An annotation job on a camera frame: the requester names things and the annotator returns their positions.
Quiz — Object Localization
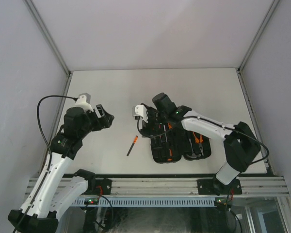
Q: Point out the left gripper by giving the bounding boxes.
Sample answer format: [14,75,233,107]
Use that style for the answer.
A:
[78,104,113,138]

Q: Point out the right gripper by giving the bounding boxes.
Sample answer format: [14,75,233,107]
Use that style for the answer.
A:
[140,107,167,139]

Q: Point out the black plastic tool case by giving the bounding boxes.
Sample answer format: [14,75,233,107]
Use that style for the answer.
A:
[138,121,211,164]

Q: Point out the small orange chisel bit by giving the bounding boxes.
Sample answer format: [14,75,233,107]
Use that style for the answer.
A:
[127,135,138,156]

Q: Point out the black handled screwdriver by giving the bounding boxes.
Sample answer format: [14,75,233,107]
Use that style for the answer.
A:
[163,125,172,162]

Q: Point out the orange handled needle-nose pliers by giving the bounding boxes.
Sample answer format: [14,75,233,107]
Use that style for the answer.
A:
[193,132,204,156]

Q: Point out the small claw hammer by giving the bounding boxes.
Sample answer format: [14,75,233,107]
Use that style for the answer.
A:
[183,139,202,161]

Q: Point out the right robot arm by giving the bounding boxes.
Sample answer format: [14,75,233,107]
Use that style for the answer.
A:
[145,93,265,195]

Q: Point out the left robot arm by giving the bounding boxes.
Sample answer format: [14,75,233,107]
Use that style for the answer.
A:
[8,104,114,233]

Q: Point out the right camera cable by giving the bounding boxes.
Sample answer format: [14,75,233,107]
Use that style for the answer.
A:
[135,116,270,168]

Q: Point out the camera cable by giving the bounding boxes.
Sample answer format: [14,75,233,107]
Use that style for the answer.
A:
[135,116,270,168]
[13,95,80,233]

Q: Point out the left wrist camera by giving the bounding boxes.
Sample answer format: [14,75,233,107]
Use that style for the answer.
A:
[75,93,94,112]

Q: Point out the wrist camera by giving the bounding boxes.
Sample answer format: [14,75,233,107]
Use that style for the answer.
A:
[75,93,94,112]
[132,104,148,123]

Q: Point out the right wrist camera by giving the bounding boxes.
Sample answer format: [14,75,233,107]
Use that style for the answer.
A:
[132,104,148,123]

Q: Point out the left camera cable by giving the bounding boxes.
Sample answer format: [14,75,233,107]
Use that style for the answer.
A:
[13,95,80,233]

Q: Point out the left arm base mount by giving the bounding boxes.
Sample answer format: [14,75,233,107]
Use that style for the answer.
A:
[85,178,112,195]

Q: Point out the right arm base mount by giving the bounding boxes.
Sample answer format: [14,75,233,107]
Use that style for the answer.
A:
[197,178,243,196]

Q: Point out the blue slotted cable duct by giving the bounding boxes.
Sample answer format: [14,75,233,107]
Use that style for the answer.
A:
[71,197,216,207]

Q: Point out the aluminium frame rail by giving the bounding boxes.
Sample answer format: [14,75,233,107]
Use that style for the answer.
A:
[25,177,289,196]

